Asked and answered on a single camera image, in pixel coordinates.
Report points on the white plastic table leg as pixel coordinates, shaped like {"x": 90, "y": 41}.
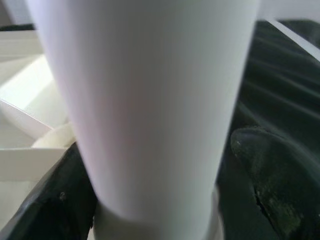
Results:
{"x": 150, "y": 100}

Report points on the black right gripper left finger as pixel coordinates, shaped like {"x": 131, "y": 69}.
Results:
{"x": 55, "y": 200}

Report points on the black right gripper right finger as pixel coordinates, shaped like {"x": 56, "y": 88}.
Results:
{"x": 280, "y": 187}

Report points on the white plastic table top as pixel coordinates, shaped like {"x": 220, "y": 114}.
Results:
{"x": 25, "y": 87}

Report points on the black table cloth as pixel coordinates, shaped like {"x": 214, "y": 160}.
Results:
{"x": 275, "y": 87}

